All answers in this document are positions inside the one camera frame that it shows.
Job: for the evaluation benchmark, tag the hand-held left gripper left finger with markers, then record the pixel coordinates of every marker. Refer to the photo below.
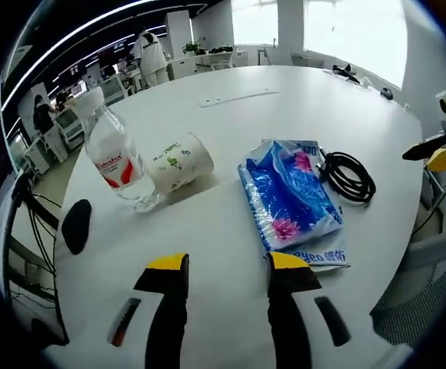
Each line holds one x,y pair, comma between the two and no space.
167,315

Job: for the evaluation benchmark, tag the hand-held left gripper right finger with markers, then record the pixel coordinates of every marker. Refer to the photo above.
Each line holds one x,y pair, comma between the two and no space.
288,315

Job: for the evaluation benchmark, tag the white blue-printed plastic bag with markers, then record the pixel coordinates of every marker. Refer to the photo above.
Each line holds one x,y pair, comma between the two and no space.
330,258

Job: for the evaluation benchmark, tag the blue tissue pack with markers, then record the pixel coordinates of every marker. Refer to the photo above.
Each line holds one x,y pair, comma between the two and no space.
288,192

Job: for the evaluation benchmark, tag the white paper cup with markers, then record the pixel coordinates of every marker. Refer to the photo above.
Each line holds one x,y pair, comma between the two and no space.
180,161

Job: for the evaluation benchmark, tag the clear water bottle red label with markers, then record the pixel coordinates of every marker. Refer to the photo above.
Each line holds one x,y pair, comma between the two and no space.
119,161

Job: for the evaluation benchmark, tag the small black round object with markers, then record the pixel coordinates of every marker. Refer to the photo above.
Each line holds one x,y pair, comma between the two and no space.
387,93

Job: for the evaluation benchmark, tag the black angular object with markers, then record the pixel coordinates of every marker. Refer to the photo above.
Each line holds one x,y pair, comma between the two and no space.
347,73

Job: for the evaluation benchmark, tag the black oval mouse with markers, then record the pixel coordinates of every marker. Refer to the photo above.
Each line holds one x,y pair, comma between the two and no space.
76,227

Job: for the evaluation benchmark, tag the grey mesh office chair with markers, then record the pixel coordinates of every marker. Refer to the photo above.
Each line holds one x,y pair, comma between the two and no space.
419,307

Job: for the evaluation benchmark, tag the white table cover strip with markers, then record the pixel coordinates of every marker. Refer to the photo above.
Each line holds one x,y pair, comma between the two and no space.
238,98

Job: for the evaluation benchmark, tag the white table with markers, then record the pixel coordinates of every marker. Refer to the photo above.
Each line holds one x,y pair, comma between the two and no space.
227,127

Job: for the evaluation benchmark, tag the green potted plant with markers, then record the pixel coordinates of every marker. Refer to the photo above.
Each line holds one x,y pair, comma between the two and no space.
191,47

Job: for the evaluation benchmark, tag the ceiling light strip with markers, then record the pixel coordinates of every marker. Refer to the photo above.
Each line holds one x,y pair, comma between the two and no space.
73,34

